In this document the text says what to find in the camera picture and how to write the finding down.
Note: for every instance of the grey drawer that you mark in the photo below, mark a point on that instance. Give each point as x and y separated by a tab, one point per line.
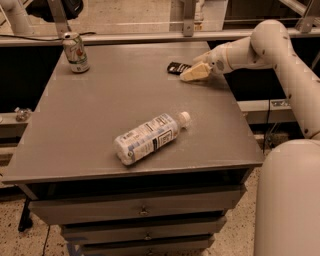
139	205
144	230
147	248

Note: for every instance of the bottom grey drawer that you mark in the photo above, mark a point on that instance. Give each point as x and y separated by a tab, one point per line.
147	248

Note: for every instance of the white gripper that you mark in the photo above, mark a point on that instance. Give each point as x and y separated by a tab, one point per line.
216	60

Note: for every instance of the black rxbar chocolate bar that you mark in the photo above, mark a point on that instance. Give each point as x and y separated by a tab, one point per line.
177	68

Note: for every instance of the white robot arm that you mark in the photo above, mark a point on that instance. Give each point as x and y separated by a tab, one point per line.
287	215

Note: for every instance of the top grey drawer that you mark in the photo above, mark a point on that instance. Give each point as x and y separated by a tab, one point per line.
139	205

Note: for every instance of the white pipe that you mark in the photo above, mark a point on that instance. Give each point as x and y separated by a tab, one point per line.
17	16

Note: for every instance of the small crumpled shiny object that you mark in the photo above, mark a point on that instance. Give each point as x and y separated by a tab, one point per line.
22	114

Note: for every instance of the green white soda can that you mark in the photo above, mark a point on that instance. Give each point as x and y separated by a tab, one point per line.
75	52

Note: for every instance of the grey metal rail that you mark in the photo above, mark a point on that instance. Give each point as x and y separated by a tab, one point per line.
104	39

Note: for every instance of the black round object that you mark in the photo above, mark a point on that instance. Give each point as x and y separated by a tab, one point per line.
48	10

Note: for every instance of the clear plastic water bottle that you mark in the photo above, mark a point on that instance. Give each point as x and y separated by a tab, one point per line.
147	138

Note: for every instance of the middle grey drawer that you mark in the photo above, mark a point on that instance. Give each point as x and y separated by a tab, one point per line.
144	230

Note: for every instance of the grey drawer cabinet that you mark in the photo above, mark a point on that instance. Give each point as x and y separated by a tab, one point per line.
67	148

